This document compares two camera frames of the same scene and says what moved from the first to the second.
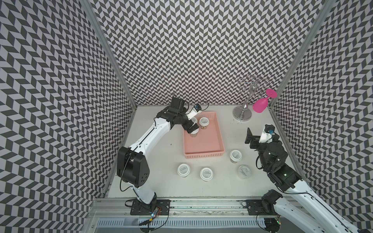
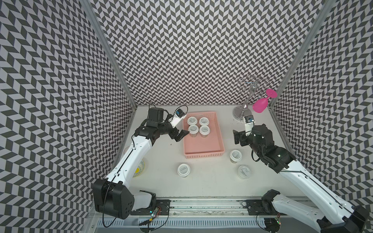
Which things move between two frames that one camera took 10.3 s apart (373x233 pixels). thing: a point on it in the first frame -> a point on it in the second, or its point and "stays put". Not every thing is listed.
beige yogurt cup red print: [204, 122] stays put
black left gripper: [186, 126] -> [181, 134]
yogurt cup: [194, 134] stays put
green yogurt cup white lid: [194, 120] stays put
